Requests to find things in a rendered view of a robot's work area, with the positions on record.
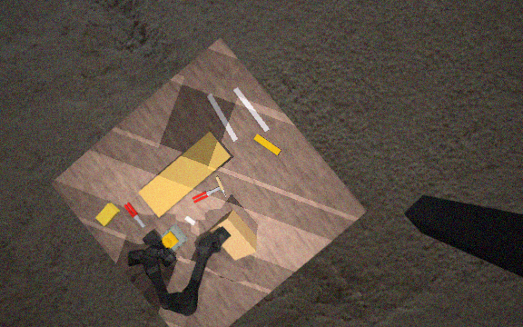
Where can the white flat bar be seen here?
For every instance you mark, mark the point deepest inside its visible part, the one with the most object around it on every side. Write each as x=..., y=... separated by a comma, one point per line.
x=189, y=220

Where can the yellow panel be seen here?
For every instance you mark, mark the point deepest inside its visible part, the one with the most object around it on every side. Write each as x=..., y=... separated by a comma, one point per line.
x=184, y=174

